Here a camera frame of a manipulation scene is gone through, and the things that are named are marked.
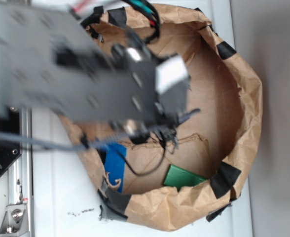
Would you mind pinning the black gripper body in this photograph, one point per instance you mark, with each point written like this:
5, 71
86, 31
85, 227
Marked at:
172, 109

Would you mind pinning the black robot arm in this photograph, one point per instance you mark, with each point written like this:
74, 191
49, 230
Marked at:
48, 60

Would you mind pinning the white label tape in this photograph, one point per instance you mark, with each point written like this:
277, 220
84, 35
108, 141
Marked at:
169, 73

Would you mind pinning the green flat block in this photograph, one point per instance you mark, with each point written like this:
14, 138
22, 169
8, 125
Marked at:
178, 177

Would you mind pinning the blue flat block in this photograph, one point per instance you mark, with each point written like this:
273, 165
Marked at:
112, 157

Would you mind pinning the brown paper bag container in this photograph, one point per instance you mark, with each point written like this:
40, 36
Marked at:
219, 144

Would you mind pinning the aluminium extrusion rail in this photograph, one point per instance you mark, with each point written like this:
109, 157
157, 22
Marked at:
20, 188

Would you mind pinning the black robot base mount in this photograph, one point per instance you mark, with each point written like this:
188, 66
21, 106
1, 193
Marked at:
9, 152

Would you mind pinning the metal corner bracket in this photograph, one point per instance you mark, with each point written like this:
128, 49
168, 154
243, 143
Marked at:
15, 222

